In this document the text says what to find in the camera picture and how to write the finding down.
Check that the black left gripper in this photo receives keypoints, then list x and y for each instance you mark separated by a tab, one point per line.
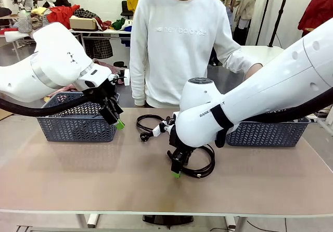
109	94

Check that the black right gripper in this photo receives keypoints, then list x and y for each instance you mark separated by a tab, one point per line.
180	144

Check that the person's right forearm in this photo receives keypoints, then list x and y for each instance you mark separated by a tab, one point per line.
138	86

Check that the person's left forearm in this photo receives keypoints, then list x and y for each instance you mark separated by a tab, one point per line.
234	60

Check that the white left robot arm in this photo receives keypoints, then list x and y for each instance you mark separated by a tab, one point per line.
52	55

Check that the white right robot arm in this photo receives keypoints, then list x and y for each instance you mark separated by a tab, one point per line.
260	91

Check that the person's left hand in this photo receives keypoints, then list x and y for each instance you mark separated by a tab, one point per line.
253	70

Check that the grey plastic mesh basket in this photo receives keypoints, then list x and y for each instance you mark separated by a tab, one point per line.
265	135
75	130

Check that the red patterned cloth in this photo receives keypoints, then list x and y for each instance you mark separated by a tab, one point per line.
117	72

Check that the black round stand base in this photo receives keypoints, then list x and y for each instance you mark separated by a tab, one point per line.
169	219

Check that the black plaid cloth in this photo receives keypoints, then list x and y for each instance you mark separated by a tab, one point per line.
100	48

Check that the white table with clothes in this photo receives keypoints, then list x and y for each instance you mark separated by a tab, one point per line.
109	31

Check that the person in white sweatshirt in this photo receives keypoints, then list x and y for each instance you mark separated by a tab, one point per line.
177	47

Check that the green cloth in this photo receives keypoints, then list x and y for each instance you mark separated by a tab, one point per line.
119	24

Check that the closed cardboard box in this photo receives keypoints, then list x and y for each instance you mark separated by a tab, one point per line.
82	24

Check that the black office chair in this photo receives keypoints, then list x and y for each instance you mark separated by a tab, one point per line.
127	9

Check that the red cloth pile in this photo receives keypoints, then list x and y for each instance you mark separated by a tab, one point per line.
62	13

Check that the white ironing board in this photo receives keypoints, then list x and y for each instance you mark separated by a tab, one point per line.
15	35

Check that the white background table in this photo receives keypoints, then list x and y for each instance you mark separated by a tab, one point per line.
260	53

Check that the black light stand pole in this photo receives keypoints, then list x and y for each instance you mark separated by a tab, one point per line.
264	13

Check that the beige coat on mannequin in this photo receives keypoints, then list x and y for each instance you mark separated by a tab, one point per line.
247	3

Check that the black tripod stand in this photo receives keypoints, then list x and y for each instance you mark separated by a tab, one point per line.
279	16

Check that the person in red clothes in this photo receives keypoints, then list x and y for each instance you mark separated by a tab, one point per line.
317	5

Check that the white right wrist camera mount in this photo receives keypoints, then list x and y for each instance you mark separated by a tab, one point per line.
158	130

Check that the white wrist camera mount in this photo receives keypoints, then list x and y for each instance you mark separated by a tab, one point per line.
158	130
126	77

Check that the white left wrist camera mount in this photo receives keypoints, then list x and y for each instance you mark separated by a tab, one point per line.
126	77

